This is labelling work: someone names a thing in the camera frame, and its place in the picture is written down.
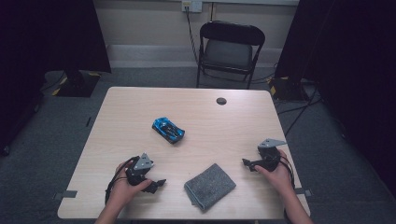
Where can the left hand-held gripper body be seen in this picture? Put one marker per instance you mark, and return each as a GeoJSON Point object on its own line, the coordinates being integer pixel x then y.
{"type": "Point", "coordinates": [141, 163]}

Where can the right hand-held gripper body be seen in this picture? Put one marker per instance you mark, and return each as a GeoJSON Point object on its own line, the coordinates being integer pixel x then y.
{"type": "Point", "coordinates": [269, 158]}

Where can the blue toy car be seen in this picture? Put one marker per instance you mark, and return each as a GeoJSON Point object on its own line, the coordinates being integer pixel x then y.
{"type": "Point", "coordinates": [168, 130]}

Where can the grey cloth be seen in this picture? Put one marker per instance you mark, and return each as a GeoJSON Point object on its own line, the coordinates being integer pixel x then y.
{"type": "Point", "coordinates": [209, 186]}

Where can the person's right hand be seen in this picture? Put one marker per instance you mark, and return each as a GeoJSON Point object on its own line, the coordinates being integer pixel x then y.
{"type": "Point", "coordinates": [280, 179]}

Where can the person's left hand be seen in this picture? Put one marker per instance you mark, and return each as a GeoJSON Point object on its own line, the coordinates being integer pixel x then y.
{"type": "Point", "coordinates": [123, 191]}

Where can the grey tape piece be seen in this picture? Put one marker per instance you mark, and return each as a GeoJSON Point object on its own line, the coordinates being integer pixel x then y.
{"type": "Point", "coordinates": [304, 192]}
{"type": "Point", "coordinates": [67, 194]}

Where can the black table grommet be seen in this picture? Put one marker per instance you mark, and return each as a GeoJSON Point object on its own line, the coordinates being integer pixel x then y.
{"type": "Point", "coordinates": [221, 101]}

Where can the black stand base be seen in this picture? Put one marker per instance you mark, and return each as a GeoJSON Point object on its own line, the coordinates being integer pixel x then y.
{"type": "Point", "coordinates": [77, 84]}
{"type": "Point", "coordinates": [288, 90]}

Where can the black folding chair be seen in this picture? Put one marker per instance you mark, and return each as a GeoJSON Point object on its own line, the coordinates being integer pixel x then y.
{"type": "Point", "coordinates": [229, 54]}

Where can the black curtain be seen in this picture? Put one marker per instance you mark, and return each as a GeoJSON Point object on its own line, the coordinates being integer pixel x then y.
{"type": "Point", "coordinates": [358, 62]}
{"type": "Point", "coordinates": [46, 46]}

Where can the white wall socket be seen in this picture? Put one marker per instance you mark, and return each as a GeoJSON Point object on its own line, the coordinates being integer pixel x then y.
{"type": "Point", "coordinates": [192, 6]}

